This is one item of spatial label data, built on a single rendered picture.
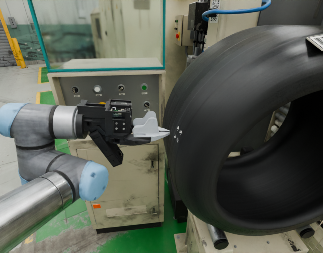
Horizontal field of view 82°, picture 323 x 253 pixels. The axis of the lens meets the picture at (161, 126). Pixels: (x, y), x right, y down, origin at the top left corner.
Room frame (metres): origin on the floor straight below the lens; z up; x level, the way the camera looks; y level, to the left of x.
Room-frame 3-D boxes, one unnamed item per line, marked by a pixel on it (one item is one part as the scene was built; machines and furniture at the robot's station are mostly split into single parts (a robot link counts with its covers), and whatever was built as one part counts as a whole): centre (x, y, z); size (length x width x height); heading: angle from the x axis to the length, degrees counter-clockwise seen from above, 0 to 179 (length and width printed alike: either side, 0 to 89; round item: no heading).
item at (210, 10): (0.75, -0.25, 1.51); 0.19 x 0.19 x 0.06; 7
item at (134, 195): (1.09, 0.28, 0.63); 0.56 x 0.41 x 1.27; 97
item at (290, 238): (0.50, -0.30, 0.80); 0.37 x 0.36 x 0.02; 97
